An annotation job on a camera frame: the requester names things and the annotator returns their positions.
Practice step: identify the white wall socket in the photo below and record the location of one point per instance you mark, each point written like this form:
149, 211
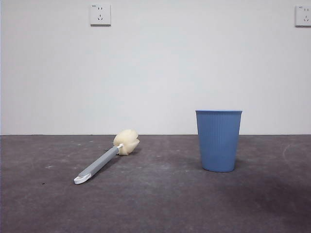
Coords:
303, 15
100, 14

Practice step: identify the blue ribbed plastic cup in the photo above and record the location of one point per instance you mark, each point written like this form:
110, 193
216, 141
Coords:
218, 140

